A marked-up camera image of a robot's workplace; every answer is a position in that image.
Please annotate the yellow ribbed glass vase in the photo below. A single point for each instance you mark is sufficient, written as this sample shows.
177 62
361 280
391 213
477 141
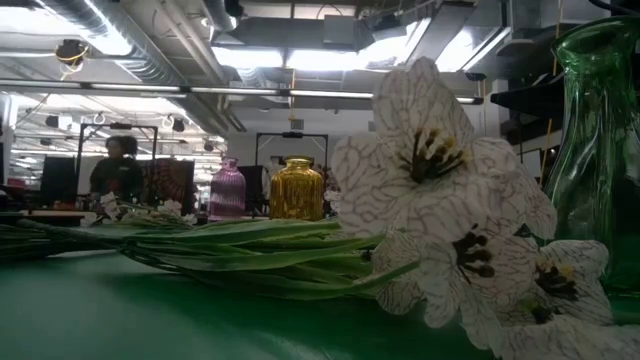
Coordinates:
296 190

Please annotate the purple ribbed glass vase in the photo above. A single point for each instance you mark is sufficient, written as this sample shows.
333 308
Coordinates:
227 192

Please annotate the tall green glass vase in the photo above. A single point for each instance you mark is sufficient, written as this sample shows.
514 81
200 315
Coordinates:
595 150

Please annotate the long ceiling light bar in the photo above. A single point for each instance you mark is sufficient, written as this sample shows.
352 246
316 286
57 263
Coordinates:
235 90

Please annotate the dark red patterned tapestry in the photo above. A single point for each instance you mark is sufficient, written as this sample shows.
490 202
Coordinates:
170 182

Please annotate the person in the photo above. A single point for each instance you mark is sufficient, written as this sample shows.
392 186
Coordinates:
117 175

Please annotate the green table mat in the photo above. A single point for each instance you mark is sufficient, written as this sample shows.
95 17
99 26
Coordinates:
150 320

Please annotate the black monitor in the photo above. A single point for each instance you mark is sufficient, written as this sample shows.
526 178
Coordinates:
57 180

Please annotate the silver ventilation duct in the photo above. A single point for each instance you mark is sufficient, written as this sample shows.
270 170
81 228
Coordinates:
145 70

